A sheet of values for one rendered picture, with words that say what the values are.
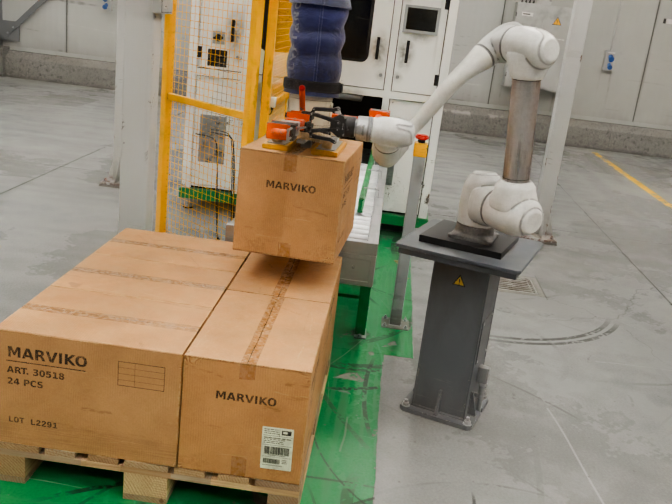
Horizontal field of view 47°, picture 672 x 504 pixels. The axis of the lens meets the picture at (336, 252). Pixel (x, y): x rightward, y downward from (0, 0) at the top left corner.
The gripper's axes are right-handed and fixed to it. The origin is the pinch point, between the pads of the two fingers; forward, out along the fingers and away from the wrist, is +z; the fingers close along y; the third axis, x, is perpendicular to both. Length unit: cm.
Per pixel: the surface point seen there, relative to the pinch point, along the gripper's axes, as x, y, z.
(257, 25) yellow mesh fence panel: 133, -27, 43
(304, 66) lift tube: 16.5, -18.0, 2.2
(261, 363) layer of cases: -65, 66, -3
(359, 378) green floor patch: 45, 120, -33
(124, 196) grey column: 128, 71, 108
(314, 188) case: 3.4, 24.8, -7.5
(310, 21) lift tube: 17.0, -34.3, 1.7
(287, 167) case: 4.2, 18.4, 3.5
